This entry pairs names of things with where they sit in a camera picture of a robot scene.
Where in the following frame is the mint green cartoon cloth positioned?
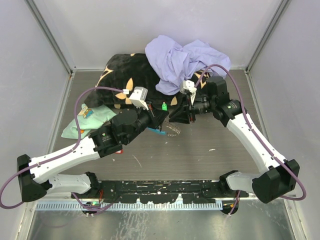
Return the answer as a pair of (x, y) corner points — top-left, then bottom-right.
(61, 103), (116, 140)

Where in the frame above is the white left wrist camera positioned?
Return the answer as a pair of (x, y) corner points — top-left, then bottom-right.
(129, 86), (149, 110)

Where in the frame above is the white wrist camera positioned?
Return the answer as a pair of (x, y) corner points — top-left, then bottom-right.
(180, 80), (197, 105)
(129, 86), (149, 110)

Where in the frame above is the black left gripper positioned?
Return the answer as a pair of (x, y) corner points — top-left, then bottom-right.
(124, 101), (169, 145)

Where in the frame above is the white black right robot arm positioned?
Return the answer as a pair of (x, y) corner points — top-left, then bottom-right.
(169, 76), (300, 204)

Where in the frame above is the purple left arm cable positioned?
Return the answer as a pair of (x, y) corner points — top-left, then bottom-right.
(0, 86), (131, 218)

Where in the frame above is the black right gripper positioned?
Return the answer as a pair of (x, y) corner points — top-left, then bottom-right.
(168, 92), (216, 125)

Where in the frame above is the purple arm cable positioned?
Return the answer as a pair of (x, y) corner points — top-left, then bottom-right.
(0, 86), (131, 218)
(194, 64), (308, 218)

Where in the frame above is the black floral pillow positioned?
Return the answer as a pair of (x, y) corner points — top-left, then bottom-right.
(84, 53), (226, 109)

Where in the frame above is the lavender crumpled cloth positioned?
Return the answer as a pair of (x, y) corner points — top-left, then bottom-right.
(145, 35), (232, 96)

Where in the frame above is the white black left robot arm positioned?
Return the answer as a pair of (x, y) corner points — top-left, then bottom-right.
(17, 104), (169, 203)

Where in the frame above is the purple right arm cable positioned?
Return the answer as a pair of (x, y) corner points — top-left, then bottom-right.
(194, 64), (308, 218)

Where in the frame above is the slotted grey cable duct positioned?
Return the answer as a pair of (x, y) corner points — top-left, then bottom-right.
(35, 200), (223, 211)

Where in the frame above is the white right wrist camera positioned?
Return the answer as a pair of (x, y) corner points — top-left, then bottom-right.
(180, 80), (197, 105)

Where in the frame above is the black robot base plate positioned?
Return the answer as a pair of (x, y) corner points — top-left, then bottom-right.
(71, 179), (251, 205)

